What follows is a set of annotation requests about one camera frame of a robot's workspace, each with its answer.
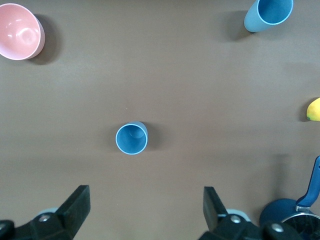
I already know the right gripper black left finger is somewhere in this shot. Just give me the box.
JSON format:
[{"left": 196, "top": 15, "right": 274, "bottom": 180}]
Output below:
[{"left": 0, "top": 184, "right": 91, "bottom": 240}]

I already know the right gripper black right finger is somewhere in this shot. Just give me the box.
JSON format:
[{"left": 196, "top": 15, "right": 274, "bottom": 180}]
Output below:
[{"left": 199, "top": 186, "right": 304, "bottom": 240}]

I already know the blue plastic cup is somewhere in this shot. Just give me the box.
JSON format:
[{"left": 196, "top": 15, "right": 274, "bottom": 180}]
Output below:
[
  {"left": 243, "top": 0, "right": 294, "bottom": 33},
  {"left": 115, "top": 121, "right": 149, "bottom": 156}
]

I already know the yellow lemon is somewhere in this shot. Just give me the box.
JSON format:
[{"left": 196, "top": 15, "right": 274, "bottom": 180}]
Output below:
[{"left": 306, "top": 97, "right": 320, "bottom": 122}]

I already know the pink bowl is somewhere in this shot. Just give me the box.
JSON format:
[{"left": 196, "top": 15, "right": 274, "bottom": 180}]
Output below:
[{"left": 0, "top": 2, "right": 46, "bottom": 61}]

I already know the blue-handled saucepan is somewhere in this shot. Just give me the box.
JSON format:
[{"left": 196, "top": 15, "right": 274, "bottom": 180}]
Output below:
[{"left": 259, "top": 154, "right": 320, "bottom": 240}]

